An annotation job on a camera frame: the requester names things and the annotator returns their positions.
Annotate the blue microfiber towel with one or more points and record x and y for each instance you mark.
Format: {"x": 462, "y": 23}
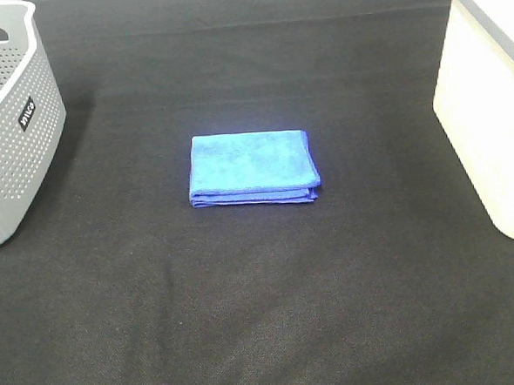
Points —
{"x": 252, "y": 168}

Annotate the black table cloth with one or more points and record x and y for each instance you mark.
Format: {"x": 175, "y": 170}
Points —
{"x": 393, "y": 276}

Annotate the white plastic bin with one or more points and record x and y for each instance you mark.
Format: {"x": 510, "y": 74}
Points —
{"x": 474, "y": 100}

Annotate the grey perforated plastic basket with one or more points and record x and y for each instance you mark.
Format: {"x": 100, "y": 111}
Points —
{"x": 32, "y": 114}

